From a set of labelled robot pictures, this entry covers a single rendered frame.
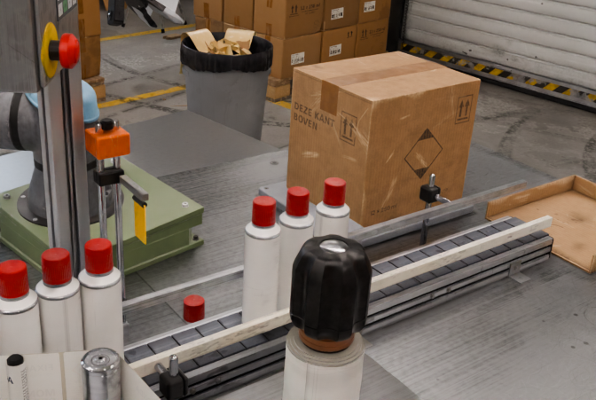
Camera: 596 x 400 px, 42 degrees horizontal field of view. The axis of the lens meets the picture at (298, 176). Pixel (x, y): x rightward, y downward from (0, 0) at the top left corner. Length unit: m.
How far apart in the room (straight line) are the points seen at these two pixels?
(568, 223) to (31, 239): 1.08
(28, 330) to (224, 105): 2.77
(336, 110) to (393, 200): 0.22
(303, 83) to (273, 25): 3.27
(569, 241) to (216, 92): 2.28
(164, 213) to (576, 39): 4.23
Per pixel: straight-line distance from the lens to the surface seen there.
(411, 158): 1.55
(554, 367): 1.29
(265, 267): 1.11
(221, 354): 1.13
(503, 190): 1.53
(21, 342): 0.98
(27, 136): 1.39
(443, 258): 1.35
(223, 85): 3.61
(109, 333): 1.02
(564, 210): 1.80
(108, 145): 1.00
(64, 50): 0.87
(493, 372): 1.25
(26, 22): 0.86
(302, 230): 1.12
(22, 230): 1.45
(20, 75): 0.87
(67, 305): 0.98
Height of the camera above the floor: 1.56
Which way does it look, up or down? 24 degrees down
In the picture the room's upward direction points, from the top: 4 degrees clockwise
